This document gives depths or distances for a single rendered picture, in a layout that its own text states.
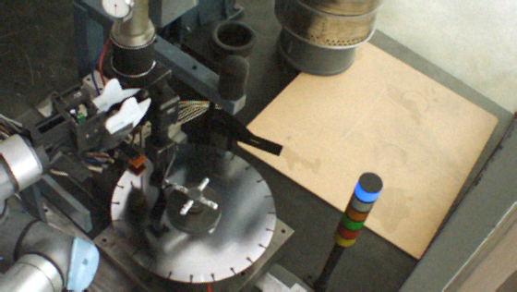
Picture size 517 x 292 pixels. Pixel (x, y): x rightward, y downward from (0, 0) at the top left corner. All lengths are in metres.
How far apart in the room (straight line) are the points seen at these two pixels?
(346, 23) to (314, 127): 0.29
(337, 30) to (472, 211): 1.22
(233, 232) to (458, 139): 0.83
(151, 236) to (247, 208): 0.20
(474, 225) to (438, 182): 1.21
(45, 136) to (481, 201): 0.62
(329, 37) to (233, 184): 0.56
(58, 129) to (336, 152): 0.93
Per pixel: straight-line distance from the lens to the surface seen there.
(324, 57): 1.79
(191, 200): 1.22
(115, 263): 1.34
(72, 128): 0.92
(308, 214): 1.55
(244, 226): 1.26
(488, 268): 0.37
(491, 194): 0.48
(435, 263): 0.57
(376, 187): 1.11
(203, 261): 1.21
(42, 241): 0.94
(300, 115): 1.73
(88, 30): 1.61
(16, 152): 0.91
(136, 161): 1.31
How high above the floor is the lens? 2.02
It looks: 50 degrees down
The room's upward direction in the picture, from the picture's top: 12 degrees clockwise
